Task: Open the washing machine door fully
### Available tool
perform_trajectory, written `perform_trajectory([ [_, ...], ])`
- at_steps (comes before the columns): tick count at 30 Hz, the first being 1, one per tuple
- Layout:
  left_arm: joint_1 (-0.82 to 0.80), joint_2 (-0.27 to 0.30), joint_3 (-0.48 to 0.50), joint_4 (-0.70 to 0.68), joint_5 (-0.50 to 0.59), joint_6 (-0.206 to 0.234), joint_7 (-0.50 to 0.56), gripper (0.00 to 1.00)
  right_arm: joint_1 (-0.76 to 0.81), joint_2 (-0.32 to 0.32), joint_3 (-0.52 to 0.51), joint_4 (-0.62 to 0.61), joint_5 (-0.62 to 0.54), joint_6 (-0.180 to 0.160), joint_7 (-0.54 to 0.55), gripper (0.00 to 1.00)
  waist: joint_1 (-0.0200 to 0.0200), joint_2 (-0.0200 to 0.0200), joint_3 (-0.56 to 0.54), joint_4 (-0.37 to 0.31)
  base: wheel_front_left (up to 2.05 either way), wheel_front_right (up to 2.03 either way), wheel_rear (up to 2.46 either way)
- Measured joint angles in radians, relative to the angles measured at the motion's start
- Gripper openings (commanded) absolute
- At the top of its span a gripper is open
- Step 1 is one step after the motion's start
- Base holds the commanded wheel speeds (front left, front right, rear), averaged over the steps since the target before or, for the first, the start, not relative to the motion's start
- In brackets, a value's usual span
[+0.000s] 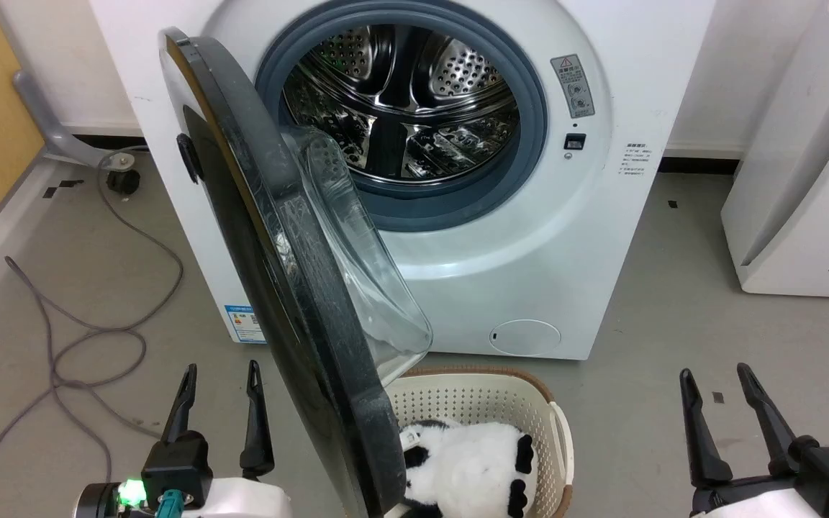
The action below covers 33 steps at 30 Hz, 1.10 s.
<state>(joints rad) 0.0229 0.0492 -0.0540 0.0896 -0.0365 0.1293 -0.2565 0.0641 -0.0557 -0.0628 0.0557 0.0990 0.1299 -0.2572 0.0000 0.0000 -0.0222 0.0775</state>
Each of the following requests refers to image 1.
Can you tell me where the grey warning sticker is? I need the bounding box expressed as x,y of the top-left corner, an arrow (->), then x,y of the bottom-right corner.
550,54 -> 597,120

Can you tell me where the white standing appliance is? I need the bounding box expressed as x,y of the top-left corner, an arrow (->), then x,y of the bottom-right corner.
720,0 -> 829,300

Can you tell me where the cream perforated laundry basket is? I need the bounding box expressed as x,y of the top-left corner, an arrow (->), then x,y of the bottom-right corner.
384,365 -> 575,518

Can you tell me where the white front-load washing machine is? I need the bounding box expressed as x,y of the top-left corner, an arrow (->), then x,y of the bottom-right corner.
89,0 -> 716,361

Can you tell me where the steel washer drum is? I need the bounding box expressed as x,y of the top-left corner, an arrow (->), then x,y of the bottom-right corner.
281,24 -> 523,181

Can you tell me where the grey floor cable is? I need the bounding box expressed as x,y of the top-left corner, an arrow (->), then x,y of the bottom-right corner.
0,146 -> 186,518

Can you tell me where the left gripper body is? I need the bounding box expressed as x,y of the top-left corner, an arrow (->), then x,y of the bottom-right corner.
73,430 -> 294,518

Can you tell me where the black round floor foot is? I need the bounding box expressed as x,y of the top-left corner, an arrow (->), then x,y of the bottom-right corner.
106,168 -> 142,196

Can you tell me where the black round washer door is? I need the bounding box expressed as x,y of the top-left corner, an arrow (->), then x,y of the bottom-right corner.
158,27 -> 434,518

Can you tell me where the blue energy label sticker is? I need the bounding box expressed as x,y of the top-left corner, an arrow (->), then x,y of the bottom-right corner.
225,304 -> 266,345

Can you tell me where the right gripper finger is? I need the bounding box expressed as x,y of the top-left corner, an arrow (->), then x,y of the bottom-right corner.
679,368 -> 734,488
736,363 -> 801,475

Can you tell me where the grey rubber door gasket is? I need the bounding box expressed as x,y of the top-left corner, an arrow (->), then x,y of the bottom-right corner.
254,0 -> 549,233

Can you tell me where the black white panda plush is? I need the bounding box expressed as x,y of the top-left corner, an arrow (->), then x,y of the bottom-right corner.
386,420 -> 538,518

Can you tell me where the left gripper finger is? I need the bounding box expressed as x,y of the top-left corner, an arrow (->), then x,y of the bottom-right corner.
240,360 -> 276,481
161,363 -> 199,444

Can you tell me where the round white filter cover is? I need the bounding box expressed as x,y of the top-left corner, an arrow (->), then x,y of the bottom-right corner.
489,319 -> 562,357

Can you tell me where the grey caster leg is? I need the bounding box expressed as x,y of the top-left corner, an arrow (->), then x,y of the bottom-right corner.
12,70 -> 150,171

